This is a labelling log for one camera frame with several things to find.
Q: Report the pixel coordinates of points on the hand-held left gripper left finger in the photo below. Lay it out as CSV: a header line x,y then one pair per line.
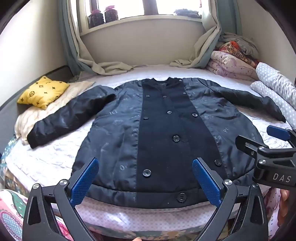
x,y
84,183

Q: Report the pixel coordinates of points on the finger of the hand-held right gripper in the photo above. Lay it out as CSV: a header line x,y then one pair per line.
x,y
248,144
277,133

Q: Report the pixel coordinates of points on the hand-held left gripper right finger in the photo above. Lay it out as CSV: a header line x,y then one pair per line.
x,y
205,183

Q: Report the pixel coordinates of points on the dark navy buttoned jacket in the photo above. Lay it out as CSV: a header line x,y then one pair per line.
x,y
161,139

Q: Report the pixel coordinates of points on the person's right hand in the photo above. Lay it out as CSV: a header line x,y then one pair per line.
x,y
284,208

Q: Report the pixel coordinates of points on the white quilted bed cover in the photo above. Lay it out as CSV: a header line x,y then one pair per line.
x,y
46,160

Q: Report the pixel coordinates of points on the grey polka dot quilt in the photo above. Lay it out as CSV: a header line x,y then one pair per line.
x,y
272,78

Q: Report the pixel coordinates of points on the pink floral quilt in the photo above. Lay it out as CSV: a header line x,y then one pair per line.
x,y
226,64

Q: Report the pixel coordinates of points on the cream textured blanket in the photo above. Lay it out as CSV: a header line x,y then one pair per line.
x,y
25,120

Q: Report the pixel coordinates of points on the leopard print blanket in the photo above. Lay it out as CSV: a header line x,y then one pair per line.
x,y
238,54

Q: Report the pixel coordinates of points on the grey-green curtain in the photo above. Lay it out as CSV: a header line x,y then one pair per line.
x,y
209,59
67,41

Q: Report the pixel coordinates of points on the grey crumpled cloth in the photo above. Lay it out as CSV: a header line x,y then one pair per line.
x,y
242,41

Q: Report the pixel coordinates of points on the yellow patterned pillow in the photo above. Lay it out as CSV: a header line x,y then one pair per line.
x,y
41,92

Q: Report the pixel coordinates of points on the beige curtain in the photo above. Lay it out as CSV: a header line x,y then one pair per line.
x,y
203,48
92,55

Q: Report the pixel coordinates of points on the dark glass jar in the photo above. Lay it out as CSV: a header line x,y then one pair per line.
x,y
96,19
111,14

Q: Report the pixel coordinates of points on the white framed window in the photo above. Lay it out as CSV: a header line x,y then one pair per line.
x,y
143,18

